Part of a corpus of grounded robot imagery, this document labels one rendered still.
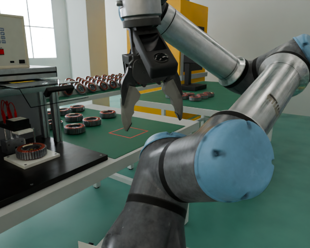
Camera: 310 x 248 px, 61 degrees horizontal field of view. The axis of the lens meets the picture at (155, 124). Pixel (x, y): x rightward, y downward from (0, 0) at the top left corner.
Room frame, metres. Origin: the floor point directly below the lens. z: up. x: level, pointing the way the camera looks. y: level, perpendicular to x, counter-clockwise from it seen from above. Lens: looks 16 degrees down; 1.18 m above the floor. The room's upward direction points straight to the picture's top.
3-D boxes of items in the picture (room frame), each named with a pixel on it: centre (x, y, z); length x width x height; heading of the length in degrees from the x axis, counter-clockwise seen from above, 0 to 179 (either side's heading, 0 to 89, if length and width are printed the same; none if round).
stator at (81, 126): (1.39, 0.44, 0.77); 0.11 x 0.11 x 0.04
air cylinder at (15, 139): (1.05, 0.61, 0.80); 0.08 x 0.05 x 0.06; 145
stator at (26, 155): (0.97, 0.49, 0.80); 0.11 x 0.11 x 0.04
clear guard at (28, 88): (1.02, 0.46, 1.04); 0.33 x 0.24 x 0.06; 55
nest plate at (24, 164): (0.97, 0.49, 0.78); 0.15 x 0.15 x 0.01; 55
